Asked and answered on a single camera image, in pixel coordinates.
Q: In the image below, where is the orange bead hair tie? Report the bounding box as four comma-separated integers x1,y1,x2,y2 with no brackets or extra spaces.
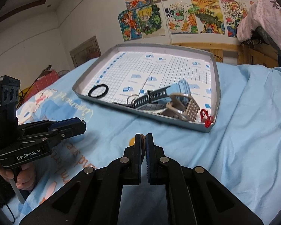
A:
128,133,147,149

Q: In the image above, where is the black hair tie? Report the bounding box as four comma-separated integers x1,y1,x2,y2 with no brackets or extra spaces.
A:
87,83,109,98

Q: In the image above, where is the beige claw hair clip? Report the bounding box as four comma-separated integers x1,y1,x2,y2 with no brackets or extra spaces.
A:
158,92,200,122

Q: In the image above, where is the blue black strap watch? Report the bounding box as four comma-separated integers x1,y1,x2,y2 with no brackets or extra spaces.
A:
131,79,191,109

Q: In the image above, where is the person's left hand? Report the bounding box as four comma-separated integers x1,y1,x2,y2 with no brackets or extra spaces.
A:
0,163,36,191

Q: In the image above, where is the red plaid cloth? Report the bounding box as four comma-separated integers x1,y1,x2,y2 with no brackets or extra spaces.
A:
23,70,59,102

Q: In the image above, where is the grey cardboard box lid tray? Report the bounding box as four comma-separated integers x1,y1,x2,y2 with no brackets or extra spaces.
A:
73,44,221,133

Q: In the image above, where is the light blue cartoon duvet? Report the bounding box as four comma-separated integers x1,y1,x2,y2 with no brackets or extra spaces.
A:
2,61,281,224

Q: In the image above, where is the mermaid character drawing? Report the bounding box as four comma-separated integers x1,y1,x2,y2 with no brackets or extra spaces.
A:
118,10,142,41

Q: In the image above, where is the blond character drawing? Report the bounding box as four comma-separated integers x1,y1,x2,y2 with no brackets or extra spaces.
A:
136,4,165,39

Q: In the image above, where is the goldfish drawing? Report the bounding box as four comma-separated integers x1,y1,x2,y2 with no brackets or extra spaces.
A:
164,0,198,35

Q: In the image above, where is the orange landscape drawing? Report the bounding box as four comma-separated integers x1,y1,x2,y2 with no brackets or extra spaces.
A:
191,0,225,35

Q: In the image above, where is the doodle pattern drawing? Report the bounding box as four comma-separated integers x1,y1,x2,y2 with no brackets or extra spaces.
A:
220,0,248,38

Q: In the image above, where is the pink floral blanket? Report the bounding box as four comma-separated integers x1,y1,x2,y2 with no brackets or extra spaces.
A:
237,0,281,44

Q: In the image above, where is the red hair tie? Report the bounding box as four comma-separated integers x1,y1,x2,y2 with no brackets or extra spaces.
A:
199,108,214,129

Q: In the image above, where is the dark wooden wall hatch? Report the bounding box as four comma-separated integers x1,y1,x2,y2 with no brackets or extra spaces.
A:
70,36,101,68

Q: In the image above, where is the wooden bed frame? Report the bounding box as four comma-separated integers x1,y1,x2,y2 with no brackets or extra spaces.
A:
173,42,281,68

